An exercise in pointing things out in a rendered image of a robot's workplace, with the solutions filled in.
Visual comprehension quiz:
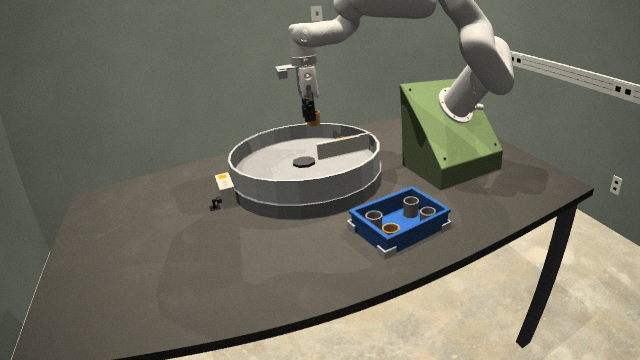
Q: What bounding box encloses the blue tray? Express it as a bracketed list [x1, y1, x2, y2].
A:
[349, 186, 451, 253]

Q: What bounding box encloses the grey metal bushing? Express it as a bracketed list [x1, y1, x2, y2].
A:
[403, 197, 419, 218]
[420, 207, 436, 221]
[365, 211, 382, 230]

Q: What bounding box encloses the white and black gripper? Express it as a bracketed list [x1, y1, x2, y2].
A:
[293, 64, 319, 122]

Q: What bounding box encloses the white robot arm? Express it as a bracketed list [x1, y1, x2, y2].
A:
[276, 0, 514, 123]

